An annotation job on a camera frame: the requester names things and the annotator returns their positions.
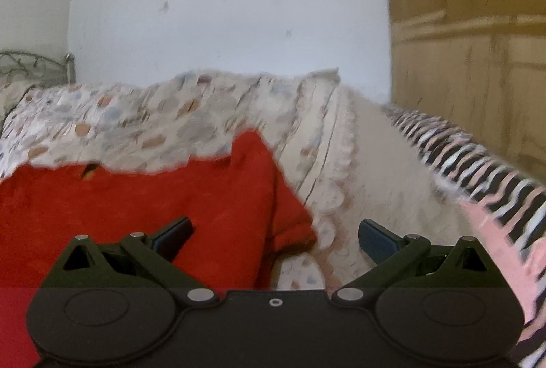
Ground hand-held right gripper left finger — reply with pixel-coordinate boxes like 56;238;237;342
51;216;219;305

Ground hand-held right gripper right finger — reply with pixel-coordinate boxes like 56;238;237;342
330;219;503;305

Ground red long-sleeve shirt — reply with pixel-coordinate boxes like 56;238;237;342
0;129;318;368

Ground black and white striped sheet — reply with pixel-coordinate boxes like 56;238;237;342
379;104;546;368

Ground patterned quilt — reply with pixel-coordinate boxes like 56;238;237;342
0;67;468;292

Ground metal bed headboard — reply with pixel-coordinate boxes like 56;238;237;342
0;50;78;91

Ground wooden board panel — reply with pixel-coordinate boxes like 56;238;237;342
377;0;546;183

